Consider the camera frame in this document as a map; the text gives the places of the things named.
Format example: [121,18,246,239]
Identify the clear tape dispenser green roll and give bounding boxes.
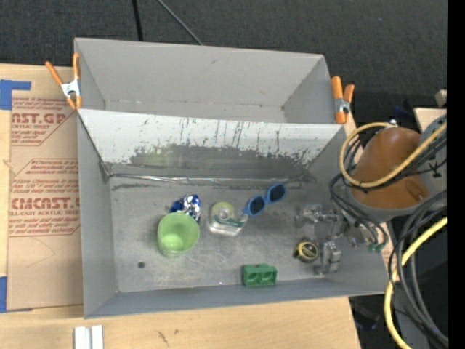
[207,201,249,237]

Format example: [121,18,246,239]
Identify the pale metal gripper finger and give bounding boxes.
[294,204,333,229]
[313,241,343,277]

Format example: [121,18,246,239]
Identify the black and yellow tape measure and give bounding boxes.
[293,237,321,264]

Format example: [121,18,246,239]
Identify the brown cardboard board red print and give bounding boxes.
[0,63,85,312]

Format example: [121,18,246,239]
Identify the grey metal bin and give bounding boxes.
[73,37,390,320]

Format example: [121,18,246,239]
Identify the green toy brick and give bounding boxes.
[240,262,278,288]

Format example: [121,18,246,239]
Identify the blue and silver shiny toy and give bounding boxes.
[170,193,203,224]

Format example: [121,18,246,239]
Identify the green plastic cup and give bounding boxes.
[157,212,201,259]

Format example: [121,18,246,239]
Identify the blue sunglasses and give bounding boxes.
[242,182,288,218]

